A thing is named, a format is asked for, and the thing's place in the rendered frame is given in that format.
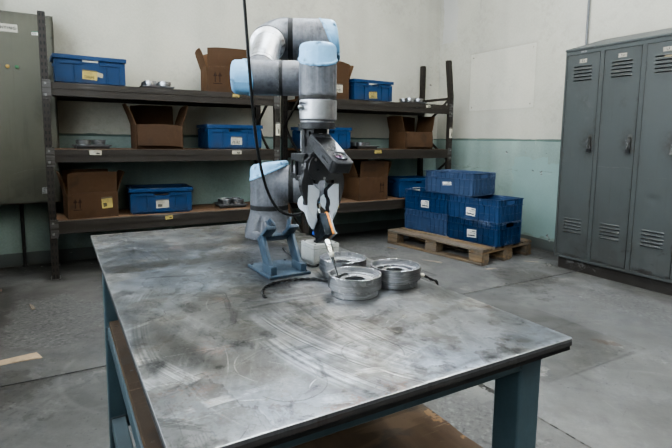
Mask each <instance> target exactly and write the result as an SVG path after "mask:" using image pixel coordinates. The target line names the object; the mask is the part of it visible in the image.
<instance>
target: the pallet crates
mask: <svg viewBox="0 0 672 448"><path fill-rule="evenodd" d="M425 171H426V180H425V187H422V188H409V189H405V194H404V195H405V208H404V209H405V213H404V214H405V226H404V227H401V228H400V229H399V228H395V229H389V230H388V232H387V233H388V242H387V243H391V244H395V245H399V246H403V247H407V248H411V249H415V250H419V251H423V252H427V253H431V254H435V255H439V256H443V257H447V258H451V259H455V260H459V261H463V262H467V263H471V264H475V265H479V266H485V265H489V264H488V262H489V258H493V259H498V260H502V261H504V260H508V259H511V258H512V253H517V254H522V255H529V254H531V252H530V251H531V242H532V241H531V240H530V239H525V238H520V236H521V227H522V226H521V223H522V221H523V220H522V205H524V204H523V199H524V198H520V197H511V196H502V195H493V194H494V193H495V179H496V173H497V172H483V171H468V170H453V169H441V170H425ZM415 189H420V191H418V190H415ZM403 235H406V236H408V237H409V238H408V239H411V240H415V241H419V242H424V243H425V247H423V246H418V245H414V244H410V243H406V242H404V236H403ZM443 247H446V248H450V249H454V250H458V251H463V252H467V253H469V257H465V256H460V255H456V254H452V253H448V252H444V251H442V249H443Z"/></svg>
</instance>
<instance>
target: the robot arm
mask: <svg viewBox="0 0 672 448"><path fill-rule="evenodd" d="M250 48H251V49H250V63H251V76H252V88H253V95H269V96H299V105H298V109H299V120H300V124H298V131H300V151H298V153H291V165H288V164H289V163H288V161H287V160H282V161H273V162H265V163H262V168H263V172H264V176H265V180H266V183H267V187H268V189H269V192H270V194H271V197H272V199H273V200H274V202H275V204H276V205H277V206H278V207H279V208H280V209H281V210H282V211H284V212H286V213H288V203H298V207H299V208H300V209H301V210H302V211H303V212H304V213H305V216H306V219H307V222H308V224H309V225H310V227H311V229H315V227H316V225H317V222H318V219H317V211H318V207H317V202H318V203H320V204H321V206H322V207H323V208H324V209H325V210H326V212H328V213H330V215H331V219H332V221H333V219H334V217H335V215H336V212H337V209H338V206H339V203H340V201H341V198H342V194H343V190H344V176H343V173H349V172H350V170H351V167H352V164H353V161H352V160H351V159H350V157H349V156H348V155H347V154H346V153H345V152H344V150H343V149H342V148H341V147H340V146H339V145H338V144H337V142H336V141H335V140H334V139H333V138H332V137H331V135H330V134H329V129H335V123H334V121H336V120H337V101H336V97H337V62H338V61H339V60H340V44H339V35H338V29H337V25H336V23H335V21H334V20H332V19H321V18H288V17H282V18H276V19H273V20H270V21H268V22H265V23H264V24H262V25H260V26H259V27H258V28H257V29H256V30H255V31H254V32H253V34H252V36H251V39H250ZM279 59H281V60H279ZM293 60H295V61H293ZM230 82H231V88H232V91H233V92H234V93H235V94H238V95H247V96H250V90H249V79H248V66H247V59H244V58H243V59H238V60H233V61H232V63H231V67H230ZM293 160H295V165H293ZM249 181H250V214H249V218H248V221H247V224H246V227H245V238H247V239H251V240H257V238H258V237H259V236H260V234H261V233H262V231H263V230H264V229H265V227H268V226H267V224H266V223H265V220H269V218H271V219H272V220H273V221H274V222H275V224H276V228H277V232H278V233H282V232H283V231H284V230H285V229H286V225H287V220H288V219H289V218H290V216H286V215H283V214H282V213H280V212H279V211H278V210H277V209H276V208H275V207H274V206H273V204H272V203H271V201H270V199H269V197H268V195H267V193H266V190H265V187H264V184H263V180H262V177H261V173H260V168H259V164H254V165H253V166H252V167H251V169H250V179H249Z"/></svg>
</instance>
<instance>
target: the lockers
mask: <svg viewBox="0 0 672 448"><path fill-rule="evenodd" d="M566 52H567V53H566V68H565V83H564V99H563V114H562V130H561V145H560V161H559V176H558V192H557V207H556V223H555V239H554V254H553V255H554V256H558V267H562V268H566V269H570V270H574V271H577V272H581V273H585V274H589V275H593V276H597V277H601V278H604V279H608V280H612V281H616V282H620V283H624V284H628V285H631V286H635V287H639V288H643V289H647V290H651V291H655V292H659V293H662V294H666V295H670V296H672V155H669V153H670V150H672V28H666V29H661V30H655V31H649V32H644V33H638V34H632V35H627V36H621V37H615V38H610V39H604V40H600V41H597V42H593V43H590V44H586V45H583V46H579V47H576V48H572V49H569V50H566ZM589 145H590V148H591V152H586V149H587V146H588V148H589ZM628 145H629V146H630V148H629V146H628ZM626 146H627V149H629V150H630V153H625V149H626Z"/></svg>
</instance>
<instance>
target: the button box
mask: <svg viewBox="0 0 672 448"><path fill-rule="evenodd" d="M331 243H332V247H333V250H334V251H333V252H339V243H337V242H335V241H332V240H331ZM325 253H328V252H327V249H326V246H325V243H324V242H323V243H316V239H311V240H302V241H301V258H303V259H305V260H307V261H309V262H311V263H313V264H318V263H319V257H320V255H322V254H325Z"/></svg>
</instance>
